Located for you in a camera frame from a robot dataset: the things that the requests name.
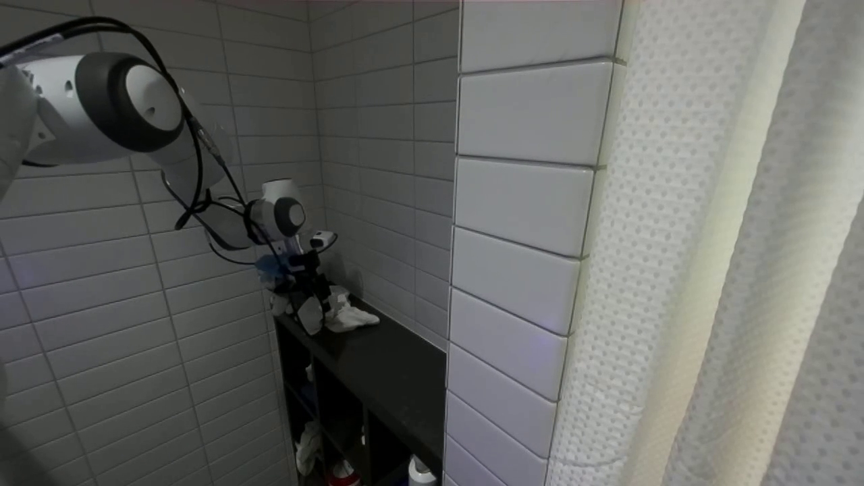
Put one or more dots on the husky plush toy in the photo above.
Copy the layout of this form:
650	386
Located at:
281	302

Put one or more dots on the red white item in shelf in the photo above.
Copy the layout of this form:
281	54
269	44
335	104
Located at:
343	474

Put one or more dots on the black shelf unit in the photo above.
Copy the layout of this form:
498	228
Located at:
375	393

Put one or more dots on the white shower curtain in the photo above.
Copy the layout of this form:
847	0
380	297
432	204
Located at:
720	336

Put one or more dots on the white cloth in shelf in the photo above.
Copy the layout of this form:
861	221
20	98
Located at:
308	448

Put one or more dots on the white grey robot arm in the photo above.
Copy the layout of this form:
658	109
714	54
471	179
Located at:
101	105

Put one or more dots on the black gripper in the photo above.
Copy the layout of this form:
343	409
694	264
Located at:
307	272

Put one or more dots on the white towel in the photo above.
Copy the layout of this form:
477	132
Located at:
343	314

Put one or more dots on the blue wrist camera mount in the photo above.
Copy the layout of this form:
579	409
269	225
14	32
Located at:
270	267

